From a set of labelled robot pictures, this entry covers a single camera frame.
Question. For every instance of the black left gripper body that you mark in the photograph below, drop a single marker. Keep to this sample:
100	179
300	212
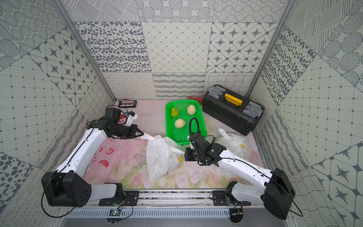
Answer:
133	131

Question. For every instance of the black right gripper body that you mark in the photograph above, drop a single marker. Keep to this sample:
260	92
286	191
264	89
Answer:
193	155

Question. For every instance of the white plastic bag lemon print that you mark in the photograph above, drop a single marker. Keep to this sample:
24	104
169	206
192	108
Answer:
237	144

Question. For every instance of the pink plastic bag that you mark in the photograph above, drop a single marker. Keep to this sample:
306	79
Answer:
113	159

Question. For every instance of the pale beige pear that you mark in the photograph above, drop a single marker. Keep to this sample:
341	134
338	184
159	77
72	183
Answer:
180	123

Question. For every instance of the green plastic basket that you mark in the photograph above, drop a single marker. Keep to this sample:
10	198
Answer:
180	135

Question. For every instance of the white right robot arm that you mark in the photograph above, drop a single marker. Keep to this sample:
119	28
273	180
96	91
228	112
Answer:
273	188

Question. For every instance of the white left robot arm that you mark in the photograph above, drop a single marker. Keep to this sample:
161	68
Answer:
65	187

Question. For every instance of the black smartphone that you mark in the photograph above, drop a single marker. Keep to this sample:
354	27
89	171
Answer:
127	103

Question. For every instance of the yellow-green small pear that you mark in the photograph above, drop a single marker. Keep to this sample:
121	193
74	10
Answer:
174	112

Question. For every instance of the black toolbox yellow latch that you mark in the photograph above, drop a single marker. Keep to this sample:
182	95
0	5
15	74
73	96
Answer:
232	109

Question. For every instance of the red plastic bag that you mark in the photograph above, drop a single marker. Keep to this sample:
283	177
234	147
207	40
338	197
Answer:
198	99

